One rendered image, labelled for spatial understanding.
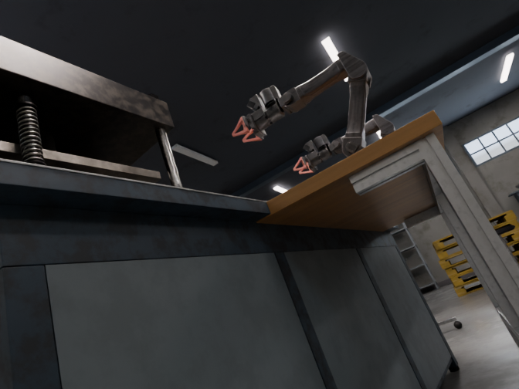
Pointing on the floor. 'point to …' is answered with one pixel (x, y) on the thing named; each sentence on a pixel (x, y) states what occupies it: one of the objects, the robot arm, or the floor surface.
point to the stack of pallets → (466, 259)
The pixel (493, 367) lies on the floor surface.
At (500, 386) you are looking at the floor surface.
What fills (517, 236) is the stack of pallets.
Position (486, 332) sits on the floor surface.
